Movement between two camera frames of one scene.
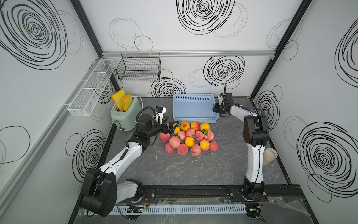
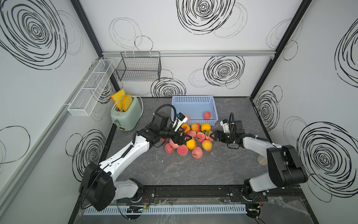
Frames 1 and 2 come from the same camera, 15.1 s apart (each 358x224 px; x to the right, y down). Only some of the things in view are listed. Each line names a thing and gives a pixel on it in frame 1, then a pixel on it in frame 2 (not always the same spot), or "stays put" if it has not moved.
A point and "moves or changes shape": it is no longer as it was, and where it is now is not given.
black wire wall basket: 139,66 stays put
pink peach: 182,149 stays put
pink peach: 213,146 to 207,135
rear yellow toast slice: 118,98 stays put
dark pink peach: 168,148 stays put
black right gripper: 216,108 to 220,136
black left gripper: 170,130 to 179,141
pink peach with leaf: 200,135 stays put
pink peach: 164,137 moves or changes shape
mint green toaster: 126,120 stays put
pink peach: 175,141 stays put
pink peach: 189,131 stays put
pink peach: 210,136 to 207,115
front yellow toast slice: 127,102 stays put
